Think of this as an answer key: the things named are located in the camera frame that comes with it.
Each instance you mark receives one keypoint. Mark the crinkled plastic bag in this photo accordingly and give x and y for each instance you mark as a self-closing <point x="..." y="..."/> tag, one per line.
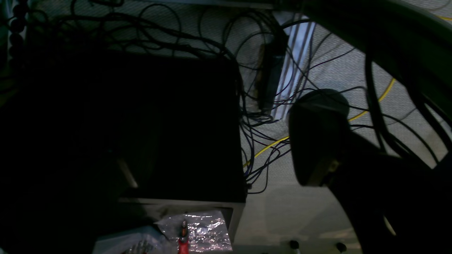
<point x="208" y="231"/>

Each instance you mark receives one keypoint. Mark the red handled tool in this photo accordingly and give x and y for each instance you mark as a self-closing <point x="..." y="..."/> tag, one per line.
<point x="183" y="241"/>

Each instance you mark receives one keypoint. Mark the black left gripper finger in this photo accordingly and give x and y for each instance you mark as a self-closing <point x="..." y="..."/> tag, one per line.
<point x="318" y="125"/>

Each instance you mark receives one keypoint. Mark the black computer case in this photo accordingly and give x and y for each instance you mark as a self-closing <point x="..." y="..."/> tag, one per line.
<point x="175" y="119"/>

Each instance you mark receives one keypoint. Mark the black power strip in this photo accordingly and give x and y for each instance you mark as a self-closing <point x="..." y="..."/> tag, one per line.
<point x="272" y="63"/>

